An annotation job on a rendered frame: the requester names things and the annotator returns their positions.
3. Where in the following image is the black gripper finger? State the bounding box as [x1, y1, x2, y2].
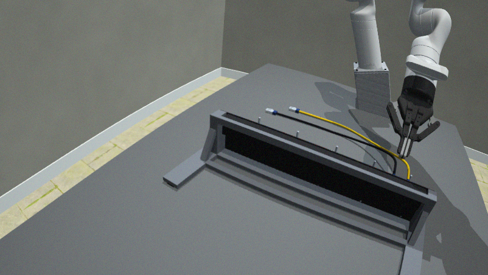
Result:
[386, 101, 413, 158]
[402, 106, 440, 159]

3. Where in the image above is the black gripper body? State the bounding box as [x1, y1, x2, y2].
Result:
[397, 75, 436, 126]

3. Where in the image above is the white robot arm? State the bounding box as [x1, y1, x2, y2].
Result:
[346, 0, 451, 87]

